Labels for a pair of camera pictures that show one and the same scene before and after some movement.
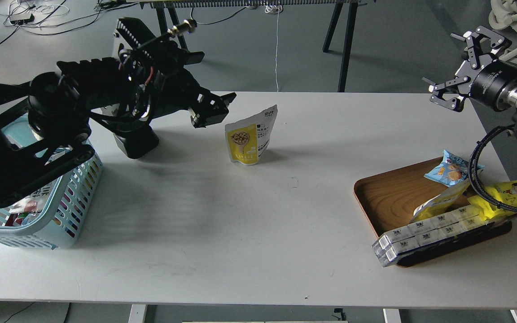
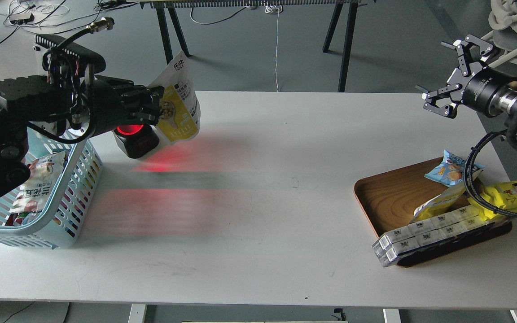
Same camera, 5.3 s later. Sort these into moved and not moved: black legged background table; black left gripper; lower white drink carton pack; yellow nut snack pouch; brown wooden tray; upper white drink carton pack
Moved: black left gripper; yellow nut snack pouch
Not moved: brown wooden tray; black legged background table; lower white drink carton pack; upper white drink carton pack
